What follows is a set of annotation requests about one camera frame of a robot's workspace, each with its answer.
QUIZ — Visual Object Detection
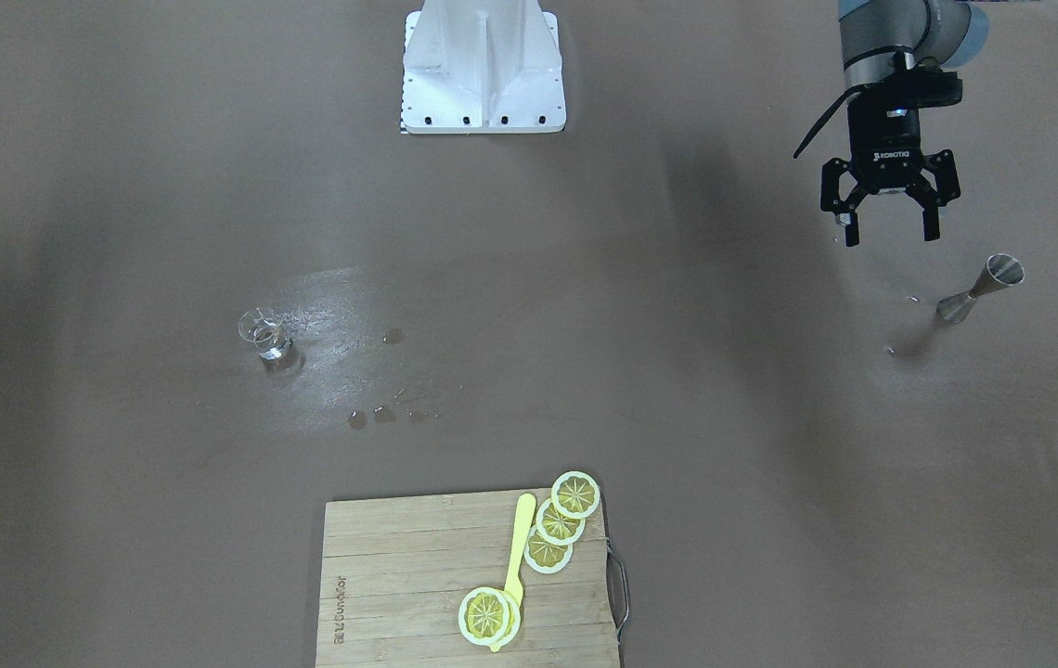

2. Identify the lemon slice inner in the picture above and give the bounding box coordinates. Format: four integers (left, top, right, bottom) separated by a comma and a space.
523, 530, 574, 574

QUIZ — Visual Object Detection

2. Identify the lemon slice on knife tip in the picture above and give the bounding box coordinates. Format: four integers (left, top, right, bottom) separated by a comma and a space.
457, 586, 522, 652

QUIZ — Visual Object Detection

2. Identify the steel double jigger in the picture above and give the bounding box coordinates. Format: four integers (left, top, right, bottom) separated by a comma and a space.
935, 253, 1026, 325

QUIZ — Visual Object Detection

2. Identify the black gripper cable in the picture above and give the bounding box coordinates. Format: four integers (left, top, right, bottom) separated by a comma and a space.
794, 85, 864, 161

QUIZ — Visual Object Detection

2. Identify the lemon slice middle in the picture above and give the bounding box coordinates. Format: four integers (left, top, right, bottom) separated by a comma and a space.
535, 500, 586, 546

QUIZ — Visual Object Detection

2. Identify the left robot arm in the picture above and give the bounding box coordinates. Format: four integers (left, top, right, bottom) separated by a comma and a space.
799, 1, 990, 247

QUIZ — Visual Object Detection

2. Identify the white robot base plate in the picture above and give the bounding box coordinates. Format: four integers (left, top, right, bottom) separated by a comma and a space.
399, 1, 567, 136

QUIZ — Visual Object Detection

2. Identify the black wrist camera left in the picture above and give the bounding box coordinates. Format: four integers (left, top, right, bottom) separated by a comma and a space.
850, 65, 963, 118

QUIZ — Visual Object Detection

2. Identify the lemon slice outer end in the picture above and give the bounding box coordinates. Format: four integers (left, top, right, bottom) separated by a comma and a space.
550, 470, 601, 520

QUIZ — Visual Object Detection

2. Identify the clear glass measuring cup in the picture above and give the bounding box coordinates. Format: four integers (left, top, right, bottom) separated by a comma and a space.
237, 307, 292, 361

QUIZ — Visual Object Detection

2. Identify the wooden cutting board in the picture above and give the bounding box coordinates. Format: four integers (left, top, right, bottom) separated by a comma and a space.
316, 490, 624, 667

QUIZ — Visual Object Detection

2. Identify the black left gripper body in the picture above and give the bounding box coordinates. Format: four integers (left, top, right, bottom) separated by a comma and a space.
847, 93, 931, 196

